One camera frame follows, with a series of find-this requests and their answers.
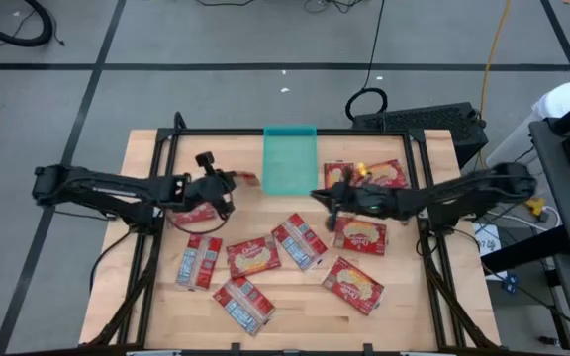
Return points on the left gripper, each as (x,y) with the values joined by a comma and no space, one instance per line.
(208,190)

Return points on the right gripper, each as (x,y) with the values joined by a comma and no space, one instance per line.
(359,200)

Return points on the red popcorn bag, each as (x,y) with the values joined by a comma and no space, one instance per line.
(361,236)
(198,262)
(389,174)
(299,242)
(243,305)
(253,257)
(196,215)
(353,285)
(333,175)

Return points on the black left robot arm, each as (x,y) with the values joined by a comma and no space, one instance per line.
(92,185)

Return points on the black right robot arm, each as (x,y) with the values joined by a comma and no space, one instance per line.
(463,190)

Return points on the teal translucent plastic basket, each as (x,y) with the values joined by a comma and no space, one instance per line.
(290,158)

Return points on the white paper sheet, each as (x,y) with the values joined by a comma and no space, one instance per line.
(488,247)

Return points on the yellow plug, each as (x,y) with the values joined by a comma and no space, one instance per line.
(536,205)

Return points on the grey cart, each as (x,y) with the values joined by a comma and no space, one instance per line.
(557,198)

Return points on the white bin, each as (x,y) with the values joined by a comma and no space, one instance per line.
(567,101)

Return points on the black aluminium table frame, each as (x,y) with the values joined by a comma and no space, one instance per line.
(216,132)

